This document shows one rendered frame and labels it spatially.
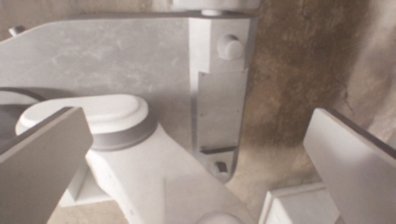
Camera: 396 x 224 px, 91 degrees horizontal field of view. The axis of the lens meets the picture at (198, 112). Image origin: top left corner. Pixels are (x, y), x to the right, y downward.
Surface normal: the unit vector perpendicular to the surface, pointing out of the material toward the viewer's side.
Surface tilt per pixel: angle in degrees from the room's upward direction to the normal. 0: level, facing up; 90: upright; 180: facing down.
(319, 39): 0
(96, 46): 0
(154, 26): 0
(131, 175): 90
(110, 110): 90
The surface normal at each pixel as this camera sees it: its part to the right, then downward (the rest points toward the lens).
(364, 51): 0.18, 0.51
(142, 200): 0.00, -0.85
